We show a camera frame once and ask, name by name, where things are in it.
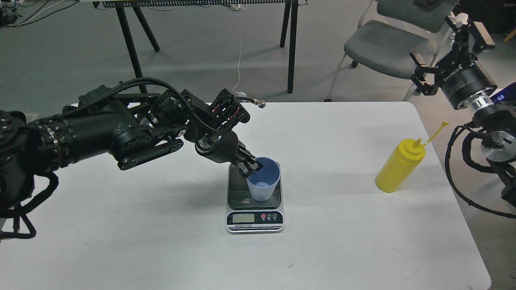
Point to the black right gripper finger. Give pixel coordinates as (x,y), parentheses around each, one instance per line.
(421,67)
(422,86)

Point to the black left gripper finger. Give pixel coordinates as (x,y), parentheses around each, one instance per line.
(247,156)
(245,168)

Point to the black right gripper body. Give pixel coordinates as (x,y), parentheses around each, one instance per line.
(462,77)

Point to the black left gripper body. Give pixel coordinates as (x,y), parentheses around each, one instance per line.
(223,151)

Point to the blue plastic cup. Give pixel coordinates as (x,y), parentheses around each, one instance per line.
(262,183)

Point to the yellow squeeze bottle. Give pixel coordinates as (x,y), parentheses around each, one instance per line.
(404,159)

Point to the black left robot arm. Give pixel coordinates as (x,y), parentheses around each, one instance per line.
(136,121)

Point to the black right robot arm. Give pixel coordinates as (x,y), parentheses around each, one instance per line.
(489,145)

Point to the digital kitchen scale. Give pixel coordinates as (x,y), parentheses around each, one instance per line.
(245,215)

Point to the grey office chair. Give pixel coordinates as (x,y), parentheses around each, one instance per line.
(386,49)

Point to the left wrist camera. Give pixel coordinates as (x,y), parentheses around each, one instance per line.
(226,112)

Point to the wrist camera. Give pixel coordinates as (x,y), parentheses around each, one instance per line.
(226,112)
(470,36)

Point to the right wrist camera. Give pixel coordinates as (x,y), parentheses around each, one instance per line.
(470,36)

